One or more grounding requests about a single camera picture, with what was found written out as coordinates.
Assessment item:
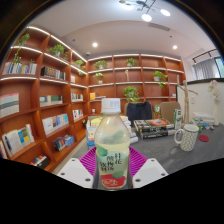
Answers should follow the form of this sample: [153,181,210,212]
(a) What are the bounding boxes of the wooden shelf unit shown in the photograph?
[0,25,186,173]

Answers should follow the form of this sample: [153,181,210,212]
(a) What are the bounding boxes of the ceiling air vent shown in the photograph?
[148,22,172,32]

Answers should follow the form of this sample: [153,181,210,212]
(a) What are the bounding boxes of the grey curtain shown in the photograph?
[192,58,219,81]

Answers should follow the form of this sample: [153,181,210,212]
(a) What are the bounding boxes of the white vase with flowers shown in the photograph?
[208,79,222,127]

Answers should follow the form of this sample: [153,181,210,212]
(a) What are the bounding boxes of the window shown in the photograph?
[214,56,224,78]

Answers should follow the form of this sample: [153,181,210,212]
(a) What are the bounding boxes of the tan chair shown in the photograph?
[159,101,183,125]

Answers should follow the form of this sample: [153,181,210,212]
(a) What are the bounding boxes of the clear drink bottle white cap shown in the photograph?
[94,97,131,191]

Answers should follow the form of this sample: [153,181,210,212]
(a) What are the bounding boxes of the stack of white tissue packs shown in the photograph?
[191,111,216,127]

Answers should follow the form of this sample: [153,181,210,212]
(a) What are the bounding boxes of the office chair with dark jacket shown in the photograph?
[123,100,154,128]

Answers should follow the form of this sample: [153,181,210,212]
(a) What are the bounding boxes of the wooden artist mannequin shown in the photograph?
[176,79,199,125]

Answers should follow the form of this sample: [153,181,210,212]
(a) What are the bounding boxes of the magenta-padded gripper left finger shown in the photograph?
[56,147,100,190]

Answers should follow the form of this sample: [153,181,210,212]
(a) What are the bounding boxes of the black ceiling track light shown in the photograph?
[191,48,219,64]

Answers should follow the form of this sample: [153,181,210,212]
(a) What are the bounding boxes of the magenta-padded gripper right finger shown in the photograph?
[128,147,169,190]

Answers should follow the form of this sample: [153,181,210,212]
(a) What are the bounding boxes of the stack of dark books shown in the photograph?
[133,118,176,140]

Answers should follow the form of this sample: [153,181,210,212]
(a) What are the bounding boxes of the ceiling lamp with round bulbs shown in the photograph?
[118,0,172,23]

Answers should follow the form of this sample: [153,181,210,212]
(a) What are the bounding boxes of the white patterned mug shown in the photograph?
[173,123,200,153]

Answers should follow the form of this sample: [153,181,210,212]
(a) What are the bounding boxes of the green and white carton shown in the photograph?
[172,108,184,130]

